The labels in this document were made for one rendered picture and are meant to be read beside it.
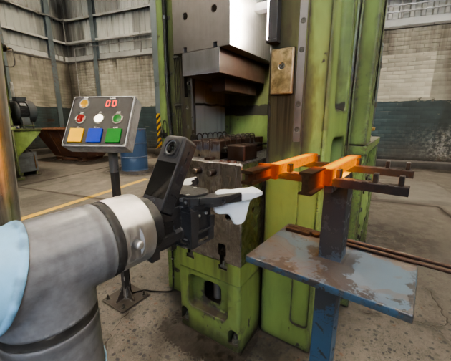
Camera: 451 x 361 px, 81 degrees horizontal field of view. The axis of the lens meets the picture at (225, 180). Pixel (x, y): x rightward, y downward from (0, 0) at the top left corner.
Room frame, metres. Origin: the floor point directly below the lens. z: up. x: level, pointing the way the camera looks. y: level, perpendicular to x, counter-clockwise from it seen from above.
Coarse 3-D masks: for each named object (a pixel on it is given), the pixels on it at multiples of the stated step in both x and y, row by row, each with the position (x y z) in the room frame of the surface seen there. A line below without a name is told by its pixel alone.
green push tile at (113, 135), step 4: (108, 128) 1.30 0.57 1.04; (112, 128) 1.30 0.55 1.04; (116, 128) 1.30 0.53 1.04; (120, 128) 1.30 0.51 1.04; (108, 132) 1.29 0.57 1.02; (112, 132) 1.29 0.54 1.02; (116, 132) 1.29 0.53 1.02; (120, 132) 1.29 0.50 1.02; (108, 136) 1.28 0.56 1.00; (112, 136) 1.28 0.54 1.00; (116, 136) 1.28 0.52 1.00; (120, 136) 1.28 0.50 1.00; (108, 140) 1.27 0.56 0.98; (112, 140) 1.27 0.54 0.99; (116, 140) 1.26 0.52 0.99
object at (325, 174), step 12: (348, 156) 0.79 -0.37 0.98; (360, 156) 0.80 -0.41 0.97; (312, 168) 0.53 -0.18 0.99; (324, 168) 0.53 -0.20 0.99; (336, 168) 0.60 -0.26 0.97; (348, 168) 0.69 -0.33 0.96; (312, 180) 0.50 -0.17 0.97; (324, 180) 0.54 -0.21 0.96; (300, 192) 0.49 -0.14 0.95; (312, 192) 0.49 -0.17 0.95
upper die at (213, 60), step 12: (216, 48) 1.14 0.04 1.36; (192, 60) 1.21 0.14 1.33; (204, 60) 1.18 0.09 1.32; (216, 60) 1.14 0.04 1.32; (228, 60) 1.19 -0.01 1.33; (240, 60) 1.27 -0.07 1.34; (252, 60) 1.37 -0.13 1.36; (192, 72) 1.21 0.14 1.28; (204, 72) 1.18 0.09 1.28; (216, 72) 1.14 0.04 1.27; (228, 72) 1.19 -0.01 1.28; (240, 72) 1.27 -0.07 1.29; (252, 72) 1.37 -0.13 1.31; (264, 72) 1.48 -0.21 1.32
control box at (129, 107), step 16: (112, 96) 1.41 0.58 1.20; (128, 96) 1.39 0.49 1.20; (80, 112) 1.38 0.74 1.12; (96, 112) 1.37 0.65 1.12; (112, 112) 1.36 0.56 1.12; (128, 112) 1.34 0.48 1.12; (128, 128) 1.30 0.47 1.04; (64, 144) 1.30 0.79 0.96; (80, 144) 1.29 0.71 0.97; (96, 144) 1.28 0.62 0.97; (112, 144) 1.27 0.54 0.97; (128, 144) 1.28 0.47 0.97
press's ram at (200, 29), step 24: (192, 0) 1.21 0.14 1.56; (216, 0) 1.14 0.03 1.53; (240, 0) 1.17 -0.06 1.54; (264, 0) 1.35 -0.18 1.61; (192, 24) 1.21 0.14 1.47; (216, 24) 1.14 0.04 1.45; (240, 24) 1.17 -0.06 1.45; (264, 24) 1.35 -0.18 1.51; (192, 48) 1.21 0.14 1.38; (240, 48) 1.17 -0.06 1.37; (264, 48) 1.36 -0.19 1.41
